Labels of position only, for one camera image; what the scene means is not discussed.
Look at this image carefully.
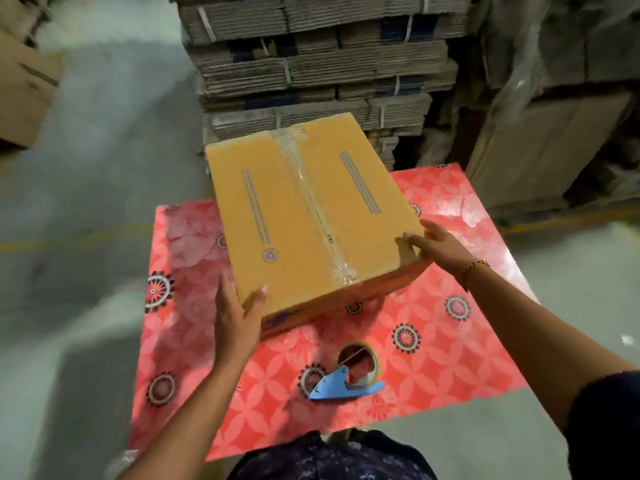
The person's right hand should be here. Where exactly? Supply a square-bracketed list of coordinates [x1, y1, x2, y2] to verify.
[402, 219, 479, 281]

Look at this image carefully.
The person's left hand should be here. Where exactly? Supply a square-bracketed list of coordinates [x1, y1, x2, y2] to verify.
[214, 272, 269, 371]

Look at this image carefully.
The taped brown cardboard box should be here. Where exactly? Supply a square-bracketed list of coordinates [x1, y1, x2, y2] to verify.
[205, 112, 433, 340]

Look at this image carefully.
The person's right forearm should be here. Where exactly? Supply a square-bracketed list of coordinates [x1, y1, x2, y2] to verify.
[461, 262, 638, 433]

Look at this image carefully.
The person's left forearm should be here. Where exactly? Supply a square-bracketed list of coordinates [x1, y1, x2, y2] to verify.
[119, 356, 252, 480]

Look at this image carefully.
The red floral tablecloth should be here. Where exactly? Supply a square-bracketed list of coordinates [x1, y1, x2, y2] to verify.
[129, 163, 540, 463]

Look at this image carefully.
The blue tape dispenser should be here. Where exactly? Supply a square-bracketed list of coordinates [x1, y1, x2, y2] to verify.
[308, 365, 386, 402]

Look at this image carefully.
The clear packing tape roll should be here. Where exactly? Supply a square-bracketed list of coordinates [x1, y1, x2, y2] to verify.
[335, 341, 385, 391]

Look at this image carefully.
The large flat cardboard sheet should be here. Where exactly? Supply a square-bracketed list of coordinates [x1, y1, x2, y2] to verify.
[465, 89, 635, 211]

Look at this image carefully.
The dark blue patterned shirt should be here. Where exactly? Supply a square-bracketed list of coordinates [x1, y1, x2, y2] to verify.
[227, 371, 640, 480]

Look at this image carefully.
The stack of flattened cardboard bundles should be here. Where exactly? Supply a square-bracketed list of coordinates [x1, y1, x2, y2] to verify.
[169, 0, 474, 171]

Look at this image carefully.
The plastic-wrapped cardboard stack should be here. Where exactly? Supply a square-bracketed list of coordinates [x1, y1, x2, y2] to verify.
[467, 0, 640, 103]

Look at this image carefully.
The plain brown cardboard box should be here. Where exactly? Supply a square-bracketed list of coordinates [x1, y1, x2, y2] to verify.
[0, 29, 64, 150]

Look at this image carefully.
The gold bracelet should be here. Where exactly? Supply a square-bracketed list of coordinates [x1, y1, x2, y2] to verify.
[460, 260, 491, 291]

